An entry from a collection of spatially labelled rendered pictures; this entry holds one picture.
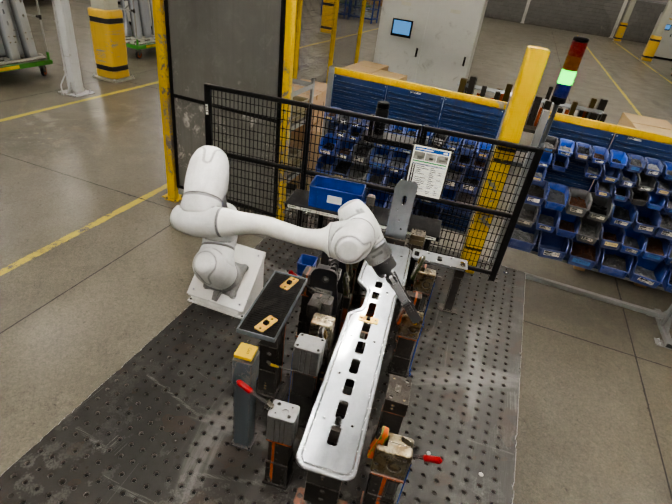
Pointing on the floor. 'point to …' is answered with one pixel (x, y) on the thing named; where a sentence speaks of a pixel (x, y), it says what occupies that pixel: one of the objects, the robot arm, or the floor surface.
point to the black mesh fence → (349, 172)
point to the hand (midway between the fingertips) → (412, 311)
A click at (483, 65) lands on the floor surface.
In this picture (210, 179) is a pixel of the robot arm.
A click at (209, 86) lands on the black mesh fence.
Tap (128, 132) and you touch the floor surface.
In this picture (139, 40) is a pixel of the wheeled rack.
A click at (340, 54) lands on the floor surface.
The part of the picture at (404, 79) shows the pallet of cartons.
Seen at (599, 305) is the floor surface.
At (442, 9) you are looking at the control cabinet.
